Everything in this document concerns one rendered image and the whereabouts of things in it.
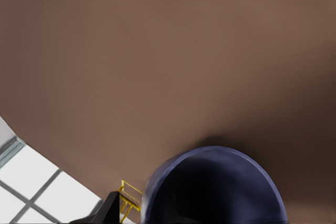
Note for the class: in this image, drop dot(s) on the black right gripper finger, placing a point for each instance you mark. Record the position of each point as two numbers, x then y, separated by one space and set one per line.
107 212

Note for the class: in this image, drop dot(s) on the silver frame post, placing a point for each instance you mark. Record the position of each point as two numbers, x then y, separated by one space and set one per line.
10 150

